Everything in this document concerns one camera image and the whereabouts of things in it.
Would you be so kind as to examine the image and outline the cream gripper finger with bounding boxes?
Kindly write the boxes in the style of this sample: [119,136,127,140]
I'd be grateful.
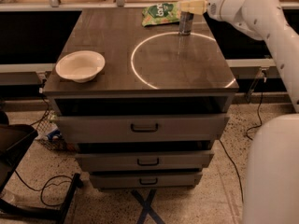
[179,0,207,15]

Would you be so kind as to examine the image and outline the silver redbull can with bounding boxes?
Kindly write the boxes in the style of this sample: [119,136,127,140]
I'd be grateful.
[178,11,193,35]

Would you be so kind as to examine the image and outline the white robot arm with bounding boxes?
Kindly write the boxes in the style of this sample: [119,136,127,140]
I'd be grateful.
[178,0,299,224]

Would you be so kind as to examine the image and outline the white paper bowl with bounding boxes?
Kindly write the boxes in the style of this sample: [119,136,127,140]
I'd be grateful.
[55,50,106,83]

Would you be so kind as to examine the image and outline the green chip bag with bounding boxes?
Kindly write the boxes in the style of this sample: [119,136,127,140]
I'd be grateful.
[141,2,180,27]

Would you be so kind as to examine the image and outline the grey drawer cabinet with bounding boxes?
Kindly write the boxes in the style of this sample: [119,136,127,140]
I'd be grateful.
[44,8,238,176]

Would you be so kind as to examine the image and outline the top grey drawer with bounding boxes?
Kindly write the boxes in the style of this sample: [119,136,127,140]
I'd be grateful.
[56,114,229,144]

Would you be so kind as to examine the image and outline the grey drawer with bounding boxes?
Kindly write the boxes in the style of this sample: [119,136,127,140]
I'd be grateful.
[56,114,229,144]
[90,171,203,189]
[76,150,214,173]

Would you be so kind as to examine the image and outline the middle grey drawer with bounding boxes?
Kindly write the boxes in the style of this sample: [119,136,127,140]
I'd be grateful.
[76,150,214,173]

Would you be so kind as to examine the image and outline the bottom grey drawer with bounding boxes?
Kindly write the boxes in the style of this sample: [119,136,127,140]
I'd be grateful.
[90,171,203,189]

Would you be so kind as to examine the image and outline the black chair stand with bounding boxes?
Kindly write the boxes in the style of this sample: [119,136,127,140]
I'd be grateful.
[0,110,82,224]

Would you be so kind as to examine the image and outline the black floor cable right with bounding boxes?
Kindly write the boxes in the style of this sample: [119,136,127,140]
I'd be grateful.
[245,91,265,142]

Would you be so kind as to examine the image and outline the black floor cable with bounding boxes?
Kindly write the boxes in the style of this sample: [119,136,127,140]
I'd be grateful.
[14,170,75,208]
[245,91,265,142]

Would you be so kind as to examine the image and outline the black cable centre floor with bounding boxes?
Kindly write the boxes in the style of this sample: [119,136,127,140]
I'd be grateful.
[218,139,245,203]

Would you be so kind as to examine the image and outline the wire basket with items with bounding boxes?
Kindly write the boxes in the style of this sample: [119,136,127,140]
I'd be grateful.
[36,112,75,152]

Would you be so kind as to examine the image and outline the black floor cable left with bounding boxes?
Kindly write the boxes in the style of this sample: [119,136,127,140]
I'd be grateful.
[14,170,75,208]

